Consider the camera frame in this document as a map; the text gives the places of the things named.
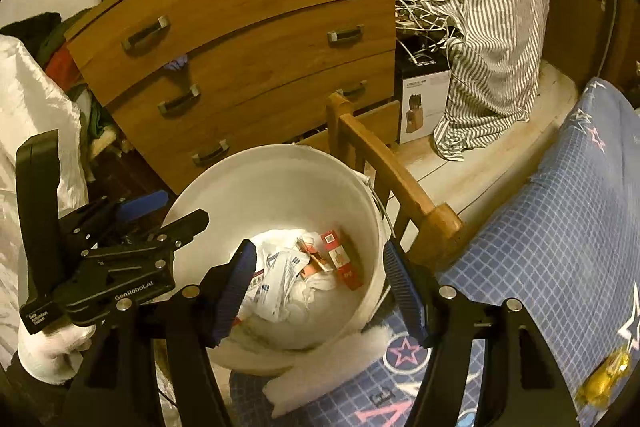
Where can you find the yellow snack packet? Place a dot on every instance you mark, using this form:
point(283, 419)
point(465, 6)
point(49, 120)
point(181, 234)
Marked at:
point(602, 379)

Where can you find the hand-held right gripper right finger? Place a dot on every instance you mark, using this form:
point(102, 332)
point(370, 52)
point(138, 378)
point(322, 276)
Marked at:
point(405, 292)

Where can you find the wooden chair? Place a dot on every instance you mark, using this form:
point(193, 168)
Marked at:
point(395, 177)

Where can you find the person's left forearm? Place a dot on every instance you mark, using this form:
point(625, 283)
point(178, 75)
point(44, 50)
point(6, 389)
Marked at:
point(25, 402)

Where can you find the grey white medicine box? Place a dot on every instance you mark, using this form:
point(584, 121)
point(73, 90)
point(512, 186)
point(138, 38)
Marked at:
point(275, 282)

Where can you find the knife block box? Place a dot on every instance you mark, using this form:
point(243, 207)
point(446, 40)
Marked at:
point(422, 107)

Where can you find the white bucket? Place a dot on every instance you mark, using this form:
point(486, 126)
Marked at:
point(280, 187)

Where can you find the blue star-print blanket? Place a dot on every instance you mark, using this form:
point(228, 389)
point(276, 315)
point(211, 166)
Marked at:
point(540, 232)

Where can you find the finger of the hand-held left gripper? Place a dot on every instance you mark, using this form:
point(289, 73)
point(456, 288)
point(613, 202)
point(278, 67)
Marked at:
point(145, 203)
point(187, 224)

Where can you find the striped cloth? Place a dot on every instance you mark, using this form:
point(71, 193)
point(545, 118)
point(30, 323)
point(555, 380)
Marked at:
point(490, 32)

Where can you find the white satin cloth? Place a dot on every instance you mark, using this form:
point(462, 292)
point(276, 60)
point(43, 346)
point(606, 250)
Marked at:
point(30, 107)

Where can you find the person's left hand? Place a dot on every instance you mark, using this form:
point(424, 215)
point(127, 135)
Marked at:
point(50, 352)

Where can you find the pile of clothes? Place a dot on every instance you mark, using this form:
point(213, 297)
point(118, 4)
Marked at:
point(60, 62)

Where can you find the small blue cloth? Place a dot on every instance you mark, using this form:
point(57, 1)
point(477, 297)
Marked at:
point(176, 64)

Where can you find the wooden dresser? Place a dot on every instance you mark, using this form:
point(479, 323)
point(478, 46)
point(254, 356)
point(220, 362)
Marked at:
point(250, 32)

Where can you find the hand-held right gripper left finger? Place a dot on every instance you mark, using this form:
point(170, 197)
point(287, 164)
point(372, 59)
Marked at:
point(232, 292)

